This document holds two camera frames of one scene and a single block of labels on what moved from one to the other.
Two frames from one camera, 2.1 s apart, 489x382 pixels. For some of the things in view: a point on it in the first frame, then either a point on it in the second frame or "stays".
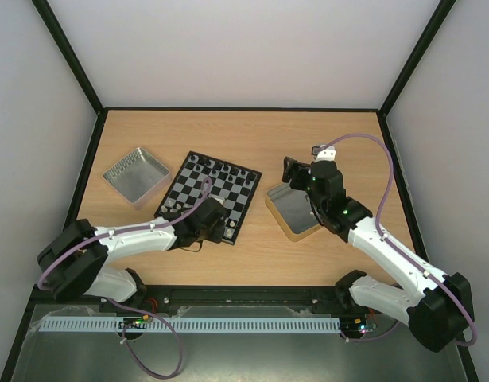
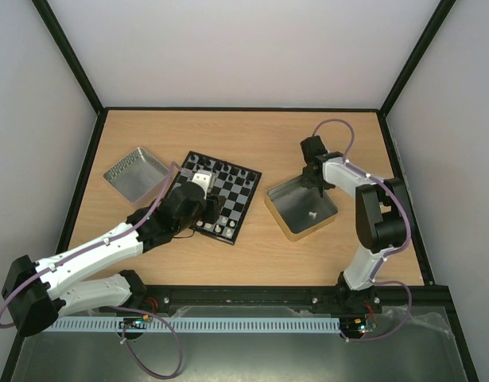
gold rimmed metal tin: x=291 y=208 stays
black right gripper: x=300 y=175 -> x=312 y=177
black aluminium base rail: x=289 y=295 stays
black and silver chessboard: x=201 y=177 stays
